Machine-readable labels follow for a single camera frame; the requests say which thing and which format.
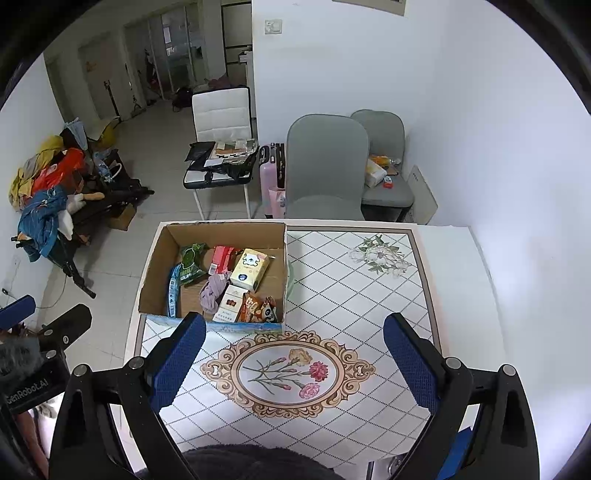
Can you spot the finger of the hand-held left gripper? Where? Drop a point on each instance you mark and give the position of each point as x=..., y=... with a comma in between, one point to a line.
x=69, y=325
x=16, y=310

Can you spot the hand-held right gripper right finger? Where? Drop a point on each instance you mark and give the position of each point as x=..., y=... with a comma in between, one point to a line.
x=411, y=360

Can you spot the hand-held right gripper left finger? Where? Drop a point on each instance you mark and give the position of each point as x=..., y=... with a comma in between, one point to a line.
x=178, y=364

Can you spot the blue snack packet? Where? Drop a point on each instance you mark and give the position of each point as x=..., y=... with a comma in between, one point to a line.
x=174, y=290

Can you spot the white and red cigarette pack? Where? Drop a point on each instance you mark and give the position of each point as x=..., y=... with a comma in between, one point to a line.
x=228, y=307

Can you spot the purple cloth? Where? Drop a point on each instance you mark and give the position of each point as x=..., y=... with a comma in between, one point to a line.
x=213, y=293

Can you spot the orange cartoon snack packet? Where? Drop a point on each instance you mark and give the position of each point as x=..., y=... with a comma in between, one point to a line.
x=258, y=310

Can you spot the green snack packet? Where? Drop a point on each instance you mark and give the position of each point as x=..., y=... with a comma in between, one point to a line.
x=191, y=265

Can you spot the red snack packet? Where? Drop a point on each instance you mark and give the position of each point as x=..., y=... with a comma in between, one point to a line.
x=221, y=261

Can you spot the yellow tissue pack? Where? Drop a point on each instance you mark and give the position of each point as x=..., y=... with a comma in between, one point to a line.
x=249, y=270

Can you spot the blue garment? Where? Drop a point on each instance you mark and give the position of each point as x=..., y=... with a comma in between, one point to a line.
x=41, y=219

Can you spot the blue chair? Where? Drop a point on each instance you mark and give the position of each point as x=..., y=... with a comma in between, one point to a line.
x=457, y=454

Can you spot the small cardboard box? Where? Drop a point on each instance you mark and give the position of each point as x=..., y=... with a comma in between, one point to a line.
x=122, y=217

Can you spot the person's dark fleece clothing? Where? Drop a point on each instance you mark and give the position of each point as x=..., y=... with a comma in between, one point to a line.
x=249, y=466

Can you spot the yellow cloth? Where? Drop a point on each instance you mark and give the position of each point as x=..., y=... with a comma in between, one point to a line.
x=32, y=177

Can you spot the black folded stand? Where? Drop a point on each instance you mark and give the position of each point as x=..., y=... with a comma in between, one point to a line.
x=115, y=196

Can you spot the orange plastic bag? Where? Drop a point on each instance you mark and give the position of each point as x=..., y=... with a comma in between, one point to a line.
x=60, y=173

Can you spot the beige board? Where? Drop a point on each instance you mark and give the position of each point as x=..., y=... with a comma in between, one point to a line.
x=422, y=196

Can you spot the small red box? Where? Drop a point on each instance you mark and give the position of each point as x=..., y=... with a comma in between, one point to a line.
x=388, y=183

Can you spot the pink paper bag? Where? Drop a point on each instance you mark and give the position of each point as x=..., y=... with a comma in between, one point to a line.
x=277, y=203

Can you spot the white tissue bag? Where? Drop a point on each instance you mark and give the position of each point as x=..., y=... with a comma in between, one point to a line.
x=375, y=173

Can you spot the black bag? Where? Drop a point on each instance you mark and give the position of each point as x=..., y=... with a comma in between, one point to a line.
x=226, y=170

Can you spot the pink suitcase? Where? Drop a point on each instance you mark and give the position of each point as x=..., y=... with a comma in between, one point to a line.
x=268, y=170

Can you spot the grey chair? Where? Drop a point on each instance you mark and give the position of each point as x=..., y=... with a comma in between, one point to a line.
x=325, y=161
x=383, y=129

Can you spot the white chair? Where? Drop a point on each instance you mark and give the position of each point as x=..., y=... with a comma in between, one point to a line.
x=221, y=110

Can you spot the white wall switch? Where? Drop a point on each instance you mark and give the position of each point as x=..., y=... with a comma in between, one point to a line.
x=273, y=26

